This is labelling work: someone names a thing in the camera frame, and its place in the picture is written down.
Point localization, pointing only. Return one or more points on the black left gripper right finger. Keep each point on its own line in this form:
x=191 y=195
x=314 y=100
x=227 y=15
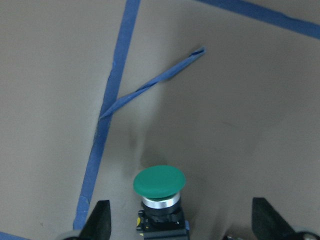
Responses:
x=267 y=223

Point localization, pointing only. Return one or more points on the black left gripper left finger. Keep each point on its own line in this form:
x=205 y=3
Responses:
x=99 y=224

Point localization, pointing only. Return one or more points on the green push button switch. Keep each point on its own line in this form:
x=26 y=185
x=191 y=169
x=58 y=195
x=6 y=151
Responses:
x=162 y=216

